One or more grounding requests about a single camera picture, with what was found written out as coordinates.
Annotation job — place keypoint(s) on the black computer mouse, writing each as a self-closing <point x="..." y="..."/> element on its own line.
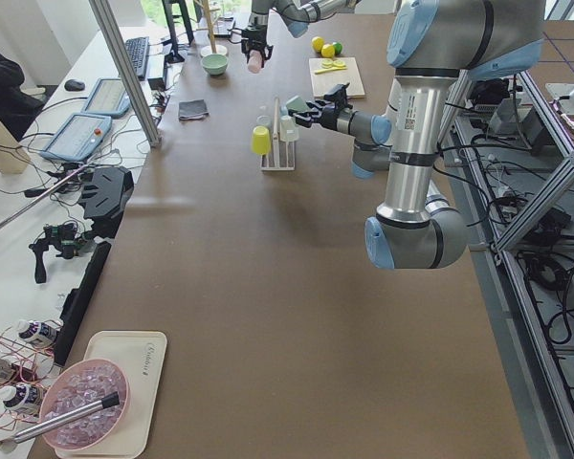
<point x="74" y="85"/>

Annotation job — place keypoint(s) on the wooden cutting board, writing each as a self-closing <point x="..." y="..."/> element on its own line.
<point x="322" y="84"/>

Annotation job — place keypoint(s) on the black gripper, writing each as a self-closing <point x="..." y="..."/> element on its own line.
<point x="255" y="34"/>
<point x="334" y="119"/>

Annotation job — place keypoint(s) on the metal rod with black tip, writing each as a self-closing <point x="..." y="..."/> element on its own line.
<point x="27" y="434"/>

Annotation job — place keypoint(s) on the small bottle on desk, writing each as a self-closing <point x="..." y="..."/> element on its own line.
<point x="36" y="333"/>

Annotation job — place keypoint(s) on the black perforated device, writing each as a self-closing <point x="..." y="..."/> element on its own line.
<point x="104" y="198"/>

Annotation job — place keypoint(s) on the aluminium frame post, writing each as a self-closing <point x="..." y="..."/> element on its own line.
<point x="112" y="35"/>

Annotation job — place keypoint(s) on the grey folded cloth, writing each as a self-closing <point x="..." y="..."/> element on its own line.
<point x="192" y="109"/>

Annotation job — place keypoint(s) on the near blue teach pendant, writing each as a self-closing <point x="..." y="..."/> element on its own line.
<point x="77" y="138"/>

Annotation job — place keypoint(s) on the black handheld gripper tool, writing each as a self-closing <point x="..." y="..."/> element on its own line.
<point x="64" y="238"/>

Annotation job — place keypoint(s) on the blue teach pendant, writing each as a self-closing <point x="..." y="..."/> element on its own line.
<point x="108" y="98"/>
<point x="77" y="138"/>

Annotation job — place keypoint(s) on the mint green bowl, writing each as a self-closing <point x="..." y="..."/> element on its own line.
<point x="215" y="64"/>

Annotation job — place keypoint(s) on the white wire cup rack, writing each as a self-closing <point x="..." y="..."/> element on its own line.
<point x="282" y="156"/>

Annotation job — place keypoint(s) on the black flat bar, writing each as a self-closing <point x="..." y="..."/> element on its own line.
<point x="76" y="304"/>

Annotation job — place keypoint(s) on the cream plastic tray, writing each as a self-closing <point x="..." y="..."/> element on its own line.
<point x="140" y="355"/>

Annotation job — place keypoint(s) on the wooden stand with round base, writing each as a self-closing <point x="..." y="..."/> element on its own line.
<point x="213" y="47"/>

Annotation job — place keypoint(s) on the person at desk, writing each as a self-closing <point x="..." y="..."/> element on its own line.
<point x="17" y="109"/>

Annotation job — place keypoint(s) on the grey cup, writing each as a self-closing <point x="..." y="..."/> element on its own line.
<point x="264" y="120"/>

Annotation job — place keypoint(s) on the green lime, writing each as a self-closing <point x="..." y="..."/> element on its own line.
<point x="337" y="47"/>

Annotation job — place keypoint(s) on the yellow cup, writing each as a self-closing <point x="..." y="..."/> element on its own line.
<point x="261" y="140"/>

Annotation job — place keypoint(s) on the yellow plastic knife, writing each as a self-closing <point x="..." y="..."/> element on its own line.
<point x="321" y="71"/>

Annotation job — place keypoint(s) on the mint green cup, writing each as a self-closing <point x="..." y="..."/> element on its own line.
<point x="296" y="105"/>

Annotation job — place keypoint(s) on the pink cup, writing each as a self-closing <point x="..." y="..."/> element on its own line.
<point x="255" y="61"/>

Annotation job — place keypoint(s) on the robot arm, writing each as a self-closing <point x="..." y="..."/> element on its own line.
<point x="295" y="17"/>
<point x="430" y="44"/>

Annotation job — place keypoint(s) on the black keyboard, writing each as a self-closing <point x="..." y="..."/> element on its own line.
<point x="137" y="51"/>

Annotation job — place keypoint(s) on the yellow lemon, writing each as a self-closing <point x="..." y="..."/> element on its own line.
<point x="317" y="42"/>
<point x="328" y="50"/>

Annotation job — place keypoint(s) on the far blue teach pendant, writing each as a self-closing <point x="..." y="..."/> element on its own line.
<point x="108" y="98"/>

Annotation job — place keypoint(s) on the cream white cup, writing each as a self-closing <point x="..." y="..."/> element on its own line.
<point x="288" y="129"/>

